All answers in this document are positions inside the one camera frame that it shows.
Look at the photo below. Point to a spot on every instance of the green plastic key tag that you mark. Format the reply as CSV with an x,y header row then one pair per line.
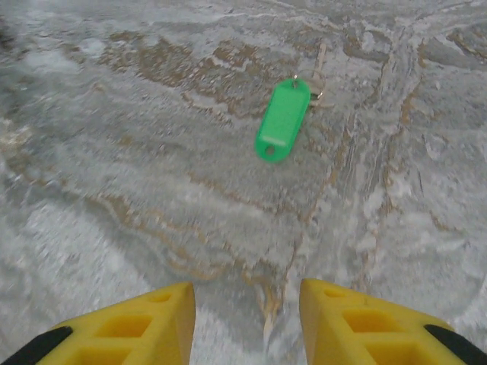
x,y
281,118

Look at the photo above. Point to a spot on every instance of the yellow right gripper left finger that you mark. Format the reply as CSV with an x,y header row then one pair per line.
x,y
125,334

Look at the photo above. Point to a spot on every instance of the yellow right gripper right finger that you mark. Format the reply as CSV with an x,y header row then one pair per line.
x,y
380,334

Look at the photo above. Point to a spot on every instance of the silver key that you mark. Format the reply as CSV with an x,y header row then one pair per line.
x,y
319,85

